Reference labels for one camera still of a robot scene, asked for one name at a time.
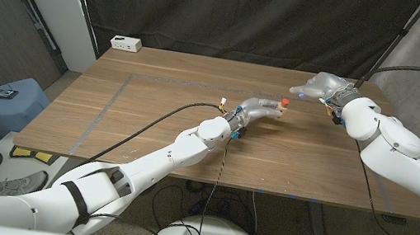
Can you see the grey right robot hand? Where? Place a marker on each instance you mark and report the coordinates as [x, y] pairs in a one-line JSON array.
[[323, 86]]

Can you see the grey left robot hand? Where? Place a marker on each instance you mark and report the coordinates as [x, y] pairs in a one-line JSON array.
[[255, 109]]

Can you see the wooden block with holes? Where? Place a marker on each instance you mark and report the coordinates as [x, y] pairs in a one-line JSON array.
[[281, 108]]

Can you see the red-headed wooden screw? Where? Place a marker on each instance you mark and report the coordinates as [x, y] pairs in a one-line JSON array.
[[285, 102]]

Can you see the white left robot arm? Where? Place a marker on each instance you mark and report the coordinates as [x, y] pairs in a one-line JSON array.
[[129, 180]]

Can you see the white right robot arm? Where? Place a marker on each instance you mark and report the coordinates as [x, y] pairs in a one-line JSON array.
[[400, 154]]

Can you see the black curtain backdrop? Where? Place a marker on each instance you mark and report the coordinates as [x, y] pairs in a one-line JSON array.
[[230, 12]]

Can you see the wooden table panel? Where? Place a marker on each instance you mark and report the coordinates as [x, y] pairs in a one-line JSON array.
[[157, 79]]

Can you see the grey table leg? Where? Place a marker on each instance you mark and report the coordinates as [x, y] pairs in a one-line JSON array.
[[317, 233]]

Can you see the white power strip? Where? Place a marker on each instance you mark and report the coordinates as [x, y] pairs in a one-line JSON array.
[[126, 43]]

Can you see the white floor platform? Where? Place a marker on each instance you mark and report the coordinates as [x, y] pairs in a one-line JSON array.
[[24, 162]]

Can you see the yellow and black floor pad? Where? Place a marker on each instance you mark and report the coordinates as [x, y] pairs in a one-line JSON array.
[[21, 152]]

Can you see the blue stool with phone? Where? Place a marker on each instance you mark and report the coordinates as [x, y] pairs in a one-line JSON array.
[[6, 112]]

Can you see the black phone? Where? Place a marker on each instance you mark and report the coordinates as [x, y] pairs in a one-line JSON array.
[[1, 93]]

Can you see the black backdrop frame pole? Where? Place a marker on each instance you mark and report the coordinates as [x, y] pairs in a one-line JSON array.
[[400, 29], [85, 11]]

